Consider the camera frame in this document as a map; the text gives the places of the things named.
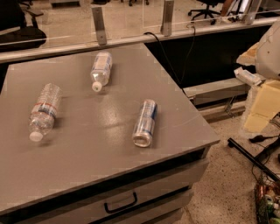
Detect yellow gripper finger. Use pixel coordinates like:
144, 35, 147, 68
242, 80, 280, 133
236, 43, 258, 66

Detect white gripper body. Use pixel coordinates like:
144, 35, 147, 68
234, 67, 262, 86

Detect silver blue redbull can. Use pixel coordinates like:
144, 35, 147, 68
132, 99, 158, 148

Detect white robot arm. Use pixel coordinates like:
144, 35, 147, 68
234, 20, 280, 137

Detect clear bottle white label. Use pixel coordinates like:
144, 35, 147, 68
90, 51, 113, 92

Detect clear ribbed water bottle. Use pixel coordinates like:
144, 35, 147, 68
29, 83, 62, 142

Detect metal glass clamp right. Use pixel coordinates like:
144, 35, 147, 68
242, 0, 262, 25

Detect metal glass clamp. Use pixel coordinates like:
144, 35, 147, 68
92, 7, 107, 46
242, 0, 262, 25
160, 0, 174, 37

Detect black metal floor bar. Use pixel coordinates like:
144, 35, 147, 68
227, 138, 280, 181

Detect black office chair background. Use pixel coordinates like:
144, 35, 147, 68
187, 0, 223, 25

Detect metal glass clamp middle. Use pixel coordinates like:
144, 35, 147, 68
160, 0, 174, 37

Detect bag of snacks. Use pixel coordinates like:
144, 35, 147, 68
255, 175, 280, 224

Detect grey drawer cabinet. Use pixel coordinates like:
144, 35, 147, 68
1, 148, 208, 224

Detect metal glass clamp left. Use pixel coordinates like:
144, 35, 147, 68
92, 7, 107, 46

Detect black office chair left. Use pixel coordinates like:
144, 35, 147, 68
0, 0, 46, 53

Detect black floor cables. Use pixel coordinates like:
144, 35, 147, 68
248, 116, 280, 182

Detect black cable over rail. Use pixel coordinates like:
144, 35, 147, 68
143, 23, 197, 95

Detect black drawer handle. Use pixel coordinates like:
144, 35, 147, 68
104, 191, 138, 214

